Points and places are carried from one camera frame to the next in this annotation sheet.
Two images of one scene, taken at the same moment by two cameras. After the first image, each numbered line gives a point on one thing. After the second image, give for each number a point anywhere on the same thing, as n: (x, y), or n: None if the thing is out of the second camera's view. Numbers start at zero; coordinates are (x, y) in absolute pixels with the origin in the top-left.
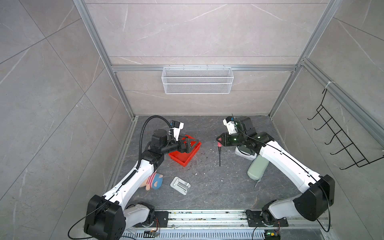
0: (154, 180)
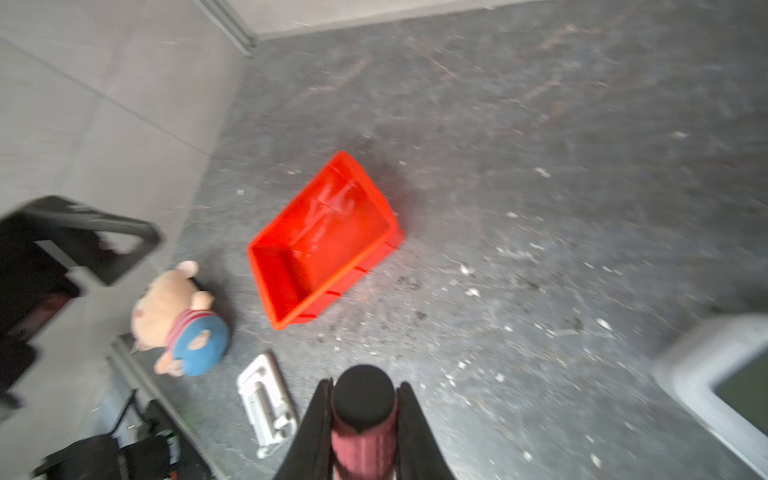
0: (174, 316)
